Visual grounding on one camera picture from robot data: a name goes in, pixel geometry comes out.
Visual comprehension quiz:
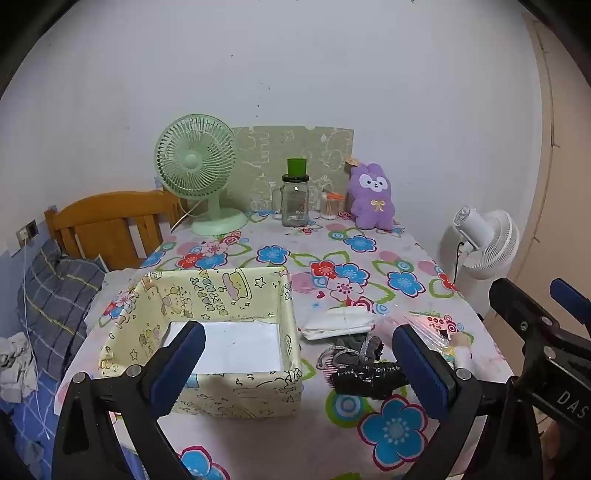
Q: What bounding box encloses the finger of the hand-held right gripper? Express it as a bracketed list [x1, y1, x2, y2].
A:
[489, 277, 567, 366]
[549, 278, 591, 343]

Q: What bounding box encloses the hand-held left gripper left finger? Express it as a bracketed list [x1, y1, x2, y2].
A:
[52, 320, 206, 480]

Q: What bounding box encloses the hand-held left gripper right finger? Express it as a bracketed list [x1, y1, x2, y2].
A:
[392, 324, 543, 480]

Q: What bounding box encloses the pink wet wipes packet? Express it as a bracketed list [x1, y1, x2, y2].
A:
[406, 311, 464, 352]

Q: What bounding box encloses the black packet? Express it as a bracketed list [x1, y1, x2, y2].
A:
[329, 361, 411, 400]

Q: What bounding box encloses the grey cloth with cord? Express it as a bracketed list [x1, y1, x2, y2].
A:
[318, 333, 385, 370]

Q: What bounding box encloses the yellow birthday gift bag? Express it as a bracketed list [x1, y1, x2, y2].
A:
[98, 265, 305, 420]

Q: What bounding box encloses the white cloth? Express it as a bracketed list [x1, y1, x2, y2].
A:
[301, 308, 375, 341]

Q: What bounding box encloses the white standing fan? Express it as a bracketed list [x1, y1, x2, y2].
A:
[441, 205, 522, 281]

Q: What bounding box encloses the white bedding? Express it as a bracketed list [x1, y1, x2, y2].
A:
[102, 268, 145, 305]

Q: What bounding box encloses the beige wooden door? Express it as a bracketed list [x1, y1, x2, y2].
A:
[522, 14, 591, 319]

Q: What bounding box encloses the grey plaid pillow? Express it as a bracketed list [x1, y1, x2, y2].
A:
[17, 240, 108, 384]

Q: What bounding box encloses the floral tablecloth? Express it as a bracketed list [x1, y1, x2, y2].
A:
[55, 210, 520, 480]

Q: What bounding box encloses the blue grid bedsheet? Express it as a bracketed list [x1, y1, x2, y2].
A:
[0, 369, 63, 480]

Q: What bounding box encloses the grey crumpled cloth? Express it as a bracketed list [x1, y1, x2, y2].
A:
[0, 332, 38, 404]

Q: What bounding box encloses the purple plush bunny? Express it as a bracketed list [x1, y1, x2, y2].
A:
[344, 156, 397, 230]

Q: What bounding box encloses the cotton swab container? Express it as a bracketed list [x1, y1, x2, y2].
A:
[321, 190, 346, 220]

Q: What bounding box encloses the glass jar with green lid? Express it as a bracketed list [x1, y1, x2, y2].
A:
[273, 158, 319, 228]

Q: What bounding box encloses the green desk fan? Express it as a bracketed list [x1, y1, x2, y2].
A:
[154, 115, 249, 237]

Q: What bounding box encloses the green printed board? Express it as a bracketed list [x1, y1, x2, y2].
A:
[229, 124, 355, 214]

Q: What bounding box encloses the black fan cable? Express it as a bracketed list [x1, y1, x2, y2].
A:
[452, 240, 465, 284]

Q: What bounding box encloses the beige fan cable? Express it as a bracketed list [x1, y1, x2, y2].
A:
[171, 199, 191, 232]

